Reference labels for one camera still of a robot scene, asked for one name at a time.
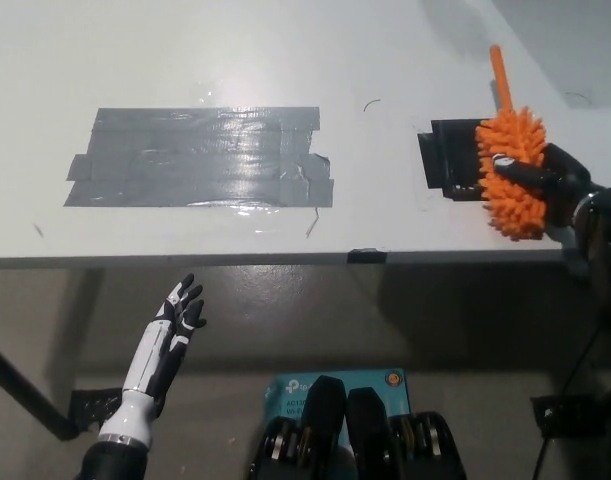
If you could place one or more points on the black robot body blocks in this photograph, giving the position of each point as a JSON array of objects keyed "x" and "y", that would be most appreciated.
[{"x": 357, "y": 440}]

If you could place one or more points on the orange microfibre duster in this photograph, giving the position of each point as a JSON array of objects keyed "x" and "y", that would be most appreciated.
[{"x": 515, "y": 145}]

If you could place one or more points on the black table leg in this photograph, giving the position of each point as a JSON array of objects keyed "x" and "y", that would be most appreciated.
[{"x": 25, "y": 387}]

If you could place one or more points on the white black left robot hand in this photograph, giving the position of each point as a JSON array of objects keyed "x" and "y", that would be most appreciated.
[{"x": 152, "y": 355}]

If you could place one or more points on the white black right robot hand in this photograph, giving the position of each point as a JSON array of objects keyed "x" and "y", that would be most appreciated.
[{"x": 565, "y": 185}]

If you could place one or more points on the grey duct tape patch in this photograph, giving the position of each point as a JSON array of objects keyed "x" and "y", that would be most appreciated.
[{"x": 200, "y": 160}]

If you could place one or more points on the black tape square patch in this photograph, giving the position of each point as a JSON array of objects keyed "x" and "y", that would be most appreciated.
[{"x": 450, "y": 155}]

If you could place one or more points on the teal router box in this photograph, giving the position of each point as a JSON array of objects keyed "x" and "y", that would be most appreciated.
[{"x": 292, "y": 392}]

